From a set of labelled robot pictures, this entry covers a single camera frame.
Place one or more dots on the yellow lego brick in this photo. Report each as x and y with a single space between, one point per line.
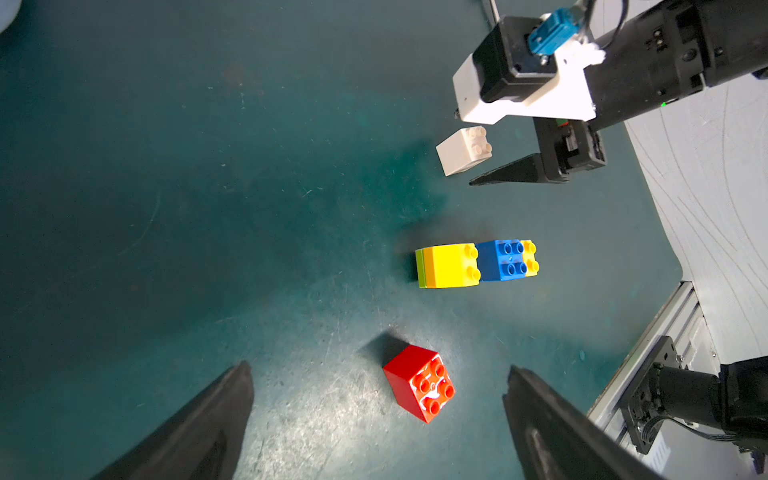
451 266
529 258

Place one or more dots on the light blue mug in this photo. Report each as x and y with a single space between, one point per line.
9 10

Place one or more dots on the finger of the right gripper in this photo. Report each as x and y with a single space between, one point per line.
524 170

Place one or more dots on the red lego brick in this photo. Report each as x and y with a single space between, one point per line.
420 382

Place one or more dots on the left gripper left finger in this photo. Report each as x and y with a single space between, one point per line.
203 440

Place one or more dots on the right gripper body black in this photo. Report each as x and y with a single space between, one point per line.
671 51

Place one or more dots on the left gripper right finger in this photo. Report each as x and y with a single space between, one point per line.
554 440

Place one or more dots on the green lego brick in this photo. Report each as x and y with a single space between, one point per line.
421 272

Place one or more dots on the blue lego brick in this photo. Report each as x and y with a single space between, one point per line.
501 260

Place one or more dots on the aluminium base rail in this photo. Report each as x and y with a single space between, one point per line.
629 410

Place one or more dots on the green table mat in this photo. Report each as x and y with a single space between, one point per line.
186 185

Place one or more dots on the white lego brick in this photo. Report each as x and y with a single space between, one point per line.
463 150

